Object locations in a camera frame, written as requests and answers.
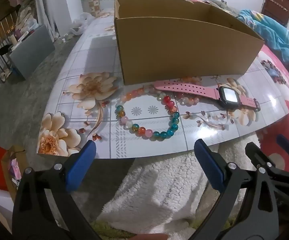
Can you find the green fluffy mat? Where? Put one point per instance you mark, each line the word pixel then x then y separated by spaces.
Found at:
pixel 109 230

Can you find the white fleece blanket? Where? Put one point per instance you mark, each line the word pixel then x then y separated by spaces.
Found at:
pixel 159 180

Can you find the grey storage box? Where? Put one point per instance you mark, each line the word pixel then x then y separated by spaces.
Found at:
pixel 32 52

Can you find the olive grey cloth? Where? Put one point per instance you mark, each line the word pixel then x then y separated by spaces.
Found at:
pixel 222 7

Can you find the smartwatch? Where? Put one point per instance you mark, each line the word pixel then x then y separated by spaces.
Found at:
pixel 228 96

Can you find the person's left hand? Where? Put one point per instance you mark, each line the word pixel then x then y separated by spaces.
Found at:
pixel 152 237

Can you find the white curtain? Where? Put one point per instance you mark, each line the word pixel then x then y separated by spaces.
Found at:
pixel 44 10

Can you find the blue printed blanket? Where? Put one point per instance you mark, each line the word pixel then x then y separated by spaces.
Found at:
pixel 272 32

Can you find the pile of pale packets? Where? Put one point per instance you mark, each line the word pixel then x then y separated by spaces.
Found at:
pixel 27 20

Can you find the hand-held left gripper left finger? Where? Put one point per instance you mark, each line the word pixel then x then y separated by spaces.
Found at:
pixel 82 165

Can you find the orange checkered cloth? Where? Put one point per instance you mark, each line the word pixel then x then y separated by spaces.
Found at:
pixel 92 2

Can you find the brown cardboard box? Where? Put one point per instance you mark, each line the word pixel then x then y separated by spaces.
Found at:
pixel 184 50

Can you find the brown paper bag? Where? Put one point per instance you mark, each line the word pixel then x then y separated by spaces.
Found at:
pixel 8 177

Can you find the white plastic bag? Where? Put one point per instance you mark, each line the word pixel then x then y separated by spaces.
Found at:
pixel 83 21

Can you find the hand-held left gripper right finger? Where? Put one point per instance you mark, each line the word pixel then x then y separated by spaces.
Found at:
pixel 209 165

